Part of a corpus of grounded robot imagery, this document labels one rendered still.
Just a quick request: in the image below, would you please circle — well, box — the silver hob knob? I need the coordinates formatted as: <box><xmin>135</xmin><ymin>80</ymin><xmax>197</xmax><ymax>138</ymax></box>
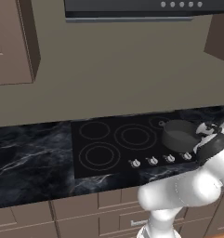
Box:
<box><xmin>128</xmin><ymin>158</ymin><xmax>142</xmax><ymax>169</ymax></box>
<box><xmin>180</xmin><ymin>151</ymin><xmax>193</xmax><ymax>162</ymax></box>
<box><xmin>146</xmin><ymin>155</ymin><xmax>160</xmax><ymax>166</ymax></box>
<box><xmin>164</xmin><ymin>153</ymin><xmax>177</xmax><ymax>165</ymax></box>

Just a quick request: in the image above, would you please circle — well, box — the black glass hob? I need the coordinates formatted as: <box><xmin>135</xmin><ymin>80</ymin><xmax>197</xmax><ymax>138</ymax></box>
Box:
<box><xmin>70</xmin><ymin>112</ymin><xmax>208</xmax><ymax>180</ymax></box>

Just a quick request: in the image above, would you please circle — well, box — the grey cooking pot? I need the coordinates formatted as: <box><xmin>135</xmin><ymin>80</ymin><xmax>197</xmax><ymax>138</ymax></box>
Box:
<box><xmin>158</xmin><ymin>119</ymin><xmax>201</xmax><ymax>153</ymax></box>

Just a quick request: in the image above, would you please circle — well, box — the dark range hood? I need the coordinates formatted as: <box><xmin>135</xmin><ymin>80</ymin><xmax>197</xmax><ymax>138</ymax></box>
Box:
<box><xmin>63</xmin><ymin>0</ymin><xmax>224</xmax><ymax>23</ymax></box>

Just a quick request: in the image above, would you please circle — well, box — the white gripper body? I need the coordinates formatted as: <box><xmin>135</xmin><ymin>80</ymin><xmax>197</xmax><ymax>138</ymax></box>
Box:
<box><xmin>195</xmin><ymin>121</ymin><xmax>223</xmax><ymax>138</ymax></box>

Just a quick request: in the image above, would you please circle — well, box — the brown cupboard door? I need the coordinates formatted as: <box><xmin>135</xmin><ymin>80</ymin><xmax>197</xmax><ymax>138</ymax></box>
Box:
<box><xmin>178</xmin><ymin>190</ymin><xmax>224</xmax><ymax>238</ymax></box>
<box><xmin>56</xmin><ymin>214</ymin><xmax>101</xmax><ymax>238</ymax></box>
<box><xmin>0</xmin><ymin>220</ymin><xmax>59</xmax><ymax>238</ymax></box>

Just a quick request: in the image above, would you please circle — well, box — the silver drawer handle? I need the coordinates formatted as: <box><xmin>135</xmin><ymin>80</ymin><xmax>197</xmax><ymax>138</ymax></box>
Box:
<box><xmin>130</xmin><ymin>218</ymin><xmax>149</xmax><ymax>227</ymax></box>

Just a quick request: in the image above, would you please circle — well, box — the brown drawer front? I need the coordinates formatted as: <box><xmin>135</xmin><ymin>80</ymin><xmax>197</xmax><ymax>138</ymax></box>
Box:
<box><xmin>97</xmin><ymin>185</ymin><xmax>142</xmax><ymax>210</ymax></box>
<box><xmin>98</xmin><ymin>206</ymin><xmax>187</xmax><ymax>238</ymax></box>
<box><xmin>50</xmin><ymin>192</ymin><xmax>100</xmax><ymax>221</ymax></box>
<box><xmin>0</xmin><ymin>201</ymin><xmax>53</xmax><ymax>230</ymax></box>

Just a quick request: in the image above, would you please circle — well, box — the brown wall cupboard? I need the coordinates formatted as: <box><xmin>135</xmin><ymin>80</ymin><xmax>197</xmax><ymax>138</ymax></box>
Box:
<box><xmin>204</xmin><ymin>12</ymin><xmax>224</xmax><ymax>65</ymax></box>
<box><xmin>0</xmin><ymin>0</ymin><xmax>42</xmax><ymax>86</ymax></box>

